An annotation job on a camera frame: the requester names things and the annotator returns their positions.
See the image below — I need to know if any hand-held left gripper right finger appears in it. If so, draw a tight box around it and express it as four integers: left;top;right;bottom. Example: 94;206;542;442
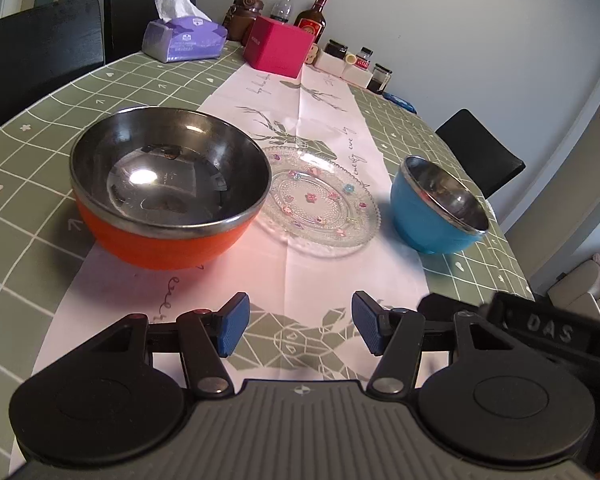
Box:
351;290;518;396

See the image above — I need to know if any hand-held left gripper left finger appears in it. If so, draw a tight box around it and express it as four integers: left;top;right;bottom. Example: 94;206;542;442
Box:
70;291;251;396

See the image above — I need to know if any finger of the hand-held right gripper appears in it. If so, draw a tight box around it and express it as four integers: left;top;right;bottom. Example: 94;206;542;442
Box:
417;292;492;322

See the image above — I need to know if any blue steel-lined bowl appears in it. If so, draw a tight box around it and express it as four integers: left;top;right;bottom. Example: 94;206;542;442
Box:
390;155;491;256

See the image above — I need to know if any orange steel-lined bowl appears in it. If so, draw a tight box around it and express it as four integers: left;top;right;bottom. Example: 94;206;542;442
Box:
70;106;272;272

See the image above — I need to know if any clear glass flowered plate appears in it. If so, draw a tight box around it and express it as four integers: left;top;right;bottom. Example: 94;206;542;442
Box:
252;146;382;260

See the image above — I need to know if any grey sofa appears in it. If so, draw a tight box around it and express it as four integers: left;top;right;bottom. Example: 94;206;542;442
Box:
546;260;600;312

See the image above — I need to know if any pink printed table runner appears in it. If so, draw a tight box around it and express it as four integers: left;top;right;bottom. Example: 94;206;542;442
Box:
10;55;431;476

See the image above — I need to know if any black padded chair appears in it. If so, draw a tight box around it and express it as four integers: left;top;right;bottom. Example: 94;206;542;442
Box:
435;108;526;200

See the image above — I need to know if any blue plastic packet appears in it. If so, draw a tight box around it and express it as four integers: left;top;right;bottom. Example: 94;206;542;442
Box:
382;91;416;114

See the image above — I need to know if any dark glass jar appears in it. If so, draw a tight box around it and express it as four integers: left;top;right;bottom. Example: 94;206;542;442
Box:
367;63;394;95

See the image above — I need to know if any green checked tablecloth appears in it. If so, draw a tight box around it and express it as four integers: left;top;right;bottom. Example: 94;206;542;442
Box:
0;40;534;480

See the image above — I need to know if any pink cardboard box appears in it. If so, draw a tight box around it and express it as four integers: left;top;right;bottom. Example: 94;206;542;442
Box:
242;15;315;79

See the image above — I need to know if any purple tissue pack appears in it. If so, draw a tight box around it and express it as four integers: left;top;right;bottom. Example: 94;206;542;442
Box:
141;0;228;63

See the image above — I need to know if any amber liquor bottle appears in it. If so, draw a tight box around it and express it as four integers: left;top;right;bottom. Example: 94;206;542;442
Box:
294;0;329;45

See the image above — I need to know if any brown flask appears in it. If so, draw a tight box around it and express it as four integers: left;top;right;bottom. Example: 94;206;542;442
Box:
222;0;266;43

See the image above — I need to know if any clear plastic water bottle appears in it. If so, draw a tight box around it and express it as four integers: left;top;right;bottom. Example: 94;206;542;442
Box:
270;0;299;24

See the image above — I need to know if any black wooden chair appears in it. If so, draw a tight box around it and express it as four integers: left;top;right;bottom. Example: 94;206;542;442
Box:
103;0;197;63
0;0;105;141

